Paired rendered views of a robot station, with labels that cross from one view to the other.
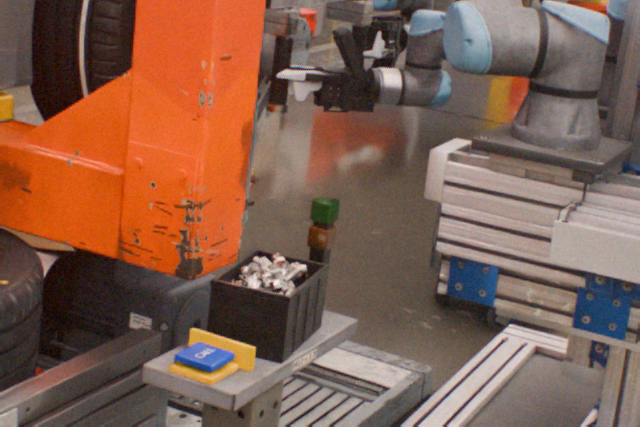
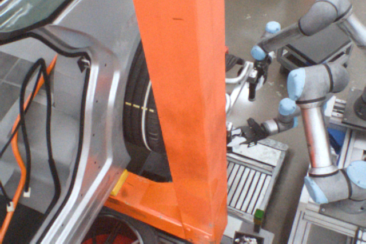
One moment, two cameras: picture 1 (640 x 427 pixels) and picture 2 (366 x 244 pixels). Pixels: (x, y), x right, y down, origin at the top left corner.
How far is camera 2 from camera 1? 1.94 m
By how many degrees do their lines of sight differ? 38
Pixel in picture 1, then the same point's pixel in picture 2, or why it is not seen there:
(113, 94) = (172, 207)
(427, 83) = (288, 126)
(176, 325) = not seen: hidden behind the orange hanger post
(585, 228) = not seen: outside the picture
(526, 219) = (339, 223)
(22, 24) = (122, 153)
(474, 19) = (320, 195)
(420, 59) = (285, 121)
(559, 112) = (355, 205)
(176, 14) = (194, 206)
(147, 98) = (187, 217)
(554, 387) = not seen: hidden behind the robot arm
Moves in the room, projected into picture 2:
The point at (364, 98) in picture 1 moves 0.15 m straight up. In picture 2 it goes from (262, 136) to (264, 118)
